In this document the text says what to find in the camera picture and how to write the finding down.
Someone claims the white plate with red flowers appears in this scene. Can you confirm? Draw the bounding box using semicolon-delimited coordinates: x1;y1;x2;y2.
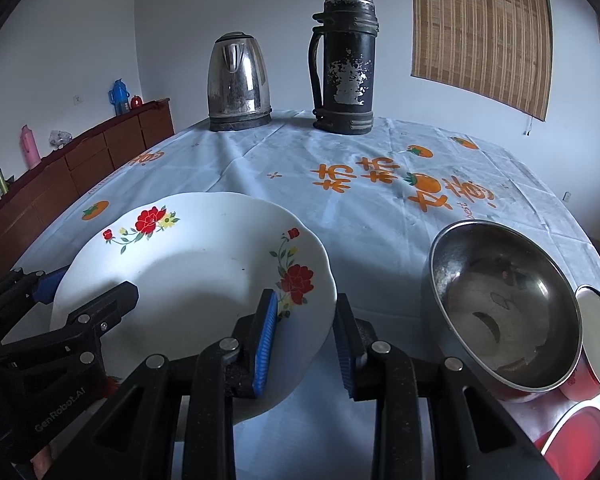
50;191;337;426

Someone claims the bamboo window blind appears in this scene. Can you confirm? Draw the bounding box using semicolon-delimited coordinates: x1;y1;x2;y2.
411;0;553;122

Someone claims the brown wooden sideboard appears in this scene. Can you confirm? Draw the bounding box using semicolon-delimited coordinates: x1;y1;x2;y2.
0;98;175;281

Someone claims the white tablecloth with orange print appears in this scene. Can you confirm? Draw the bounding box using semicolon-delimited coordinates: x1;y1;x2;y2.
10;109;600;480

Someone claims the blue thermos jug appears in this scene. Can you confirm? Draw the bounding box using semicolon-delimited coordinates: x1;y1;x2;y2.
108;78;131;116

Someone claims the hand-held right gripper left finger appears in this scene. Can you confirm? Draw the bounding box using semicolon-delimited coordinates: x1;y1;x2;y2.
50;287;281;480

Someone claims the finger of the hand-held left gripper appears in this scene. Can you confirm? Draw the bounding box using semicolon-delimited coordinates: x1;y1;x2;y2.
0;281;140;362
0;266;73;331

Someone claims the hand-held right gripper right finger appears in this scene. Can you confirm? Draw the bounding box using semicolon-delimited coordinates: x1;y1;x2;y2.
332;292;561;480

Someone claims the black thermos flask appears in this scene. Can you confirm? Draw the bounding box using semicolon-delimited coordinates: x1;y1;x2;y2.
308;0;381;135

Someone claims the pink bottle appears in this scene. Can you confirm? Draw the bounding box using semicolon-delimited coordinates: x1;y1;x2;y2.
20;125;41;170

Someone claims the stainless steel bowl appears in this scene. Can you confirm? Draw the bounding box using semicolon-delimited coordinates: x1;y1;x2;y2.
421;220;583;393

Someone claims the stainless steel electric kettle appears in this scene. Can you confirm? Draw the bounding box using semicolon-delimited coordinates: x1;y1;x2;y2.
207;31;273;132

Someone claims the red plastic bowl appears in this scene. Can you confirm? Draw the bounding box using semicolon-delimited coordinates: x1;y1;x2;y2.
492;360;600;466

